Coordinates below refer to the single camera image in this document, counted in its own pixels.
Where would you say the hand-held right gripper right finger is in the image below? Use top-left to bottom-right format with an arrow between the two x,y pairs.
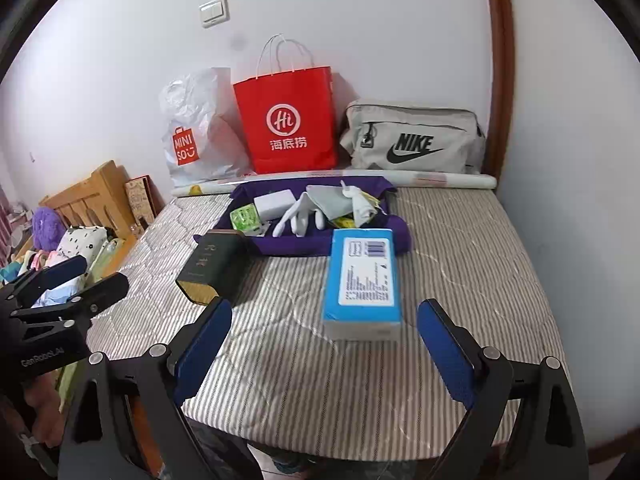
417,298 -> 591,480

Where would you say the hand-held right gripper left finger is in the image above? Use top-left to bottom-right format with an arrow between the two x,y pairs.
57,296 -> 261,480

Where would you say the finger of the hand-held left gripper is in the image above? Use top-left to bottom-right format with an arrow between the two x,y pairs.
10,272 -> 131,333
0,255 -> 88,306

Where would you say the green wipes packet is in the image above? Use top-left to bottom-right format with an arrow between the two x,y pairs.
230,205 -> 261,233

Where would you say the purple cloth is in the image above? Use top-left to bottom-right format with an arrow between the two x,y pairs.
194,170 -> 413,258

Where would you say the small white box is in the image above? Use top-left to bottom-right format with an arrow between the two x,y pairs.
253,190 -> 296,222

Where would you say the white glove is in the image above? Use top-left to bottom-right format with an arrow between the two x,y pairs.
272,192 -> 328,238

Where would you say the pale green mesh cloth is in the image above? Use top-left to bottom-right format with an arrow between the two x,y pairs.
305,184 -> 358,228

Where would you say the person's left forearm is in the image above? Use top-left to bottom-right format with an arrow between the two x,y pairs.
0,395 -> 56,480

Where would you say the person's left hand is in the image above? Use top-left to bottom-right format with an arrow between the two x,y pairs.
20,375 -> 63,433

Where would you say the pile of pastel clothes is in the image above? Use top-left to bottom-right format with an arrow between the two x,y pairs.
0,247 -> 76,311

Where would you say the white dotted pillow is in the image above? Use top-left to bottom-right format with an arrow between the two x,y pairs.
55,226 -> 111,263

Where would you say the light green bedsheet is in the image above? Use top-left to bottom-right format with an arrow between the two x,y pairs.
55,237 -> 126,401

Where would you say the purple plush toy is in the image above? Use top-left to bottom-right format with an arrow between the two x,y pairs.
31,206 -> 63,251

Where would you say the wooden headboard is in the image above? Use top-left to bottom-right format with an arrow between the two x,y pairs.
39,160 -> 138,261

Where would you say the dark green box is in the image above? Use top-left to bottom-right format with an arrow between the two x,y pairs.
175,228 -> 248,307

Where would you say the blue tissue pack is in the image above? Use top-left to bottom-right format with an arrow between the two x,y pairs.
320,228 -> 403,343

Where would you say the striped mattress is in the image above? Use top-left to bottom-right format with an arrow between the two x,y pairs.
87,187 -> 571,461

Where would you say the patterned flat box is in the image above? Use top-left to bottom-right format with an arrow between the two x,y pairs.
124,175 -> 163,228

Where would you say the white patterned paper roll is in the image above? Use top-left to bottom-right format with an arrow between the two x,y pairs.
171,170 -> 497,198

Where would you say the brown wooden baseboard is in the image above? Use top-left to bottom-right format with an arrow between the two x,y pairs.
585,400 -> 640,466

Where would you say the white plastic shopping bag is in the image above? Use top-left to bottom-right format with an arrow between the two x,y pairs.
159,67 -> 251,188

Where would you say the grey waist bag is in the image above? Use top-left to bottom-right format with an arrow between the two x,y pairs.
339,99 -> 487,176

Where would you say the red paper shopping bag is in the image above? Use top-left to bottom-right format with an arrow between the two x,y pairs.
232,35 -> 338,175

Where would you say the white light switch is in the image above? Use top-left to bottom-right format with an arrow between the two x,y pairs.
199,0 -> 231,29

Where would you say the brown wooden door frame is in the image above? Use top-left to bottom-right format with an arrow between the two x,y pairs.
480,0 -> 516,186

